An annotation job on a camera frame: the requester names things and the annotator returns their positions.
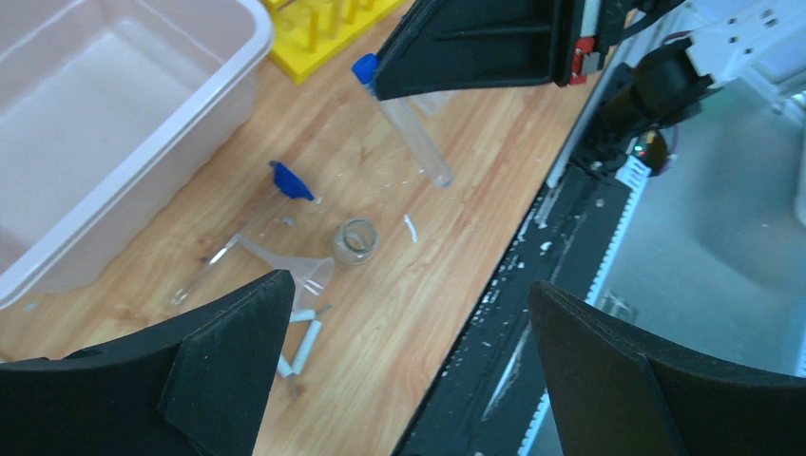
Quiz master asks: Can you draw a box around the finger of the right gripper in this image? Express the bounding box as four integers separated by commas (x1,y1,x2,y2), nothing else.
373,0,577,100

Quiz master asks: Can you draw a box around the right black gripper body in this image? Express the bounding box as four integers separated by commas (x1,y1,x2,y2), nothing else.
569,0,682,86

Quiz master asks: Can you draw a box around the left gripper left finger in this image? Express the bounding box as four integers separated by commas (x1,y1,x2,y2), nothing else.
1,270,295,455

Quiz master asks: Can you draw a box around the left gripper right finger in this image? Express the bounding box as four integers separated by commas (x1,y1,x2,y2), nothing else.
528,281,805,455

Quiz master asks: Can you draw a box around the blue capped tube front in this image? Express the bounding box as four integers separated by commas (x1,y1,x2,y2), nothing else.
352,53,453,188

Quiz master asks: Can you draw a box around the yellow test tube rack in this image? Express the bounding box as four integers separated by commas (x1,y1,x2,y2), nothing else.
262,0,404,85

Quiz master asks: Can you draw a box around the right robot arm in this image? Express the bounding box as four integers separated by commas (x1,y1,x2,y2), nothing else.
353,1,805,176

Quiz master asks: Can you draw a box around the white clay triangle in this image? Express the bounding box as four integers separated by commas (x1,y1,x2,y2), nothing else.
277,304,332,398

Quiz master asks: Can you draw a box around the clear plastic funnel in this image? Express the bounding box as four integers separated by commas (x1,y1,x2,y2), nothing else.
237,235,336,312

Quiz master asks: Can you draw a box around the white plastic sliver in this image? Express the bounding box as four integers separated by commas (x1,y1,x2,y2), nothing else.
403,214,418,243

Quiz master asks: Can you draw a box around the small glass beaker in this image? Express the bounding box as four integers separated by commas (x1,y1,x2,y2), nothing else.
332,218,379,266

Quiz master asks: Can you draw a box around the pink plastic bin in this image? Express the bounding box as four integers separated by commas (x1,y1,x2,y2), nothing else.
1,1,275,307

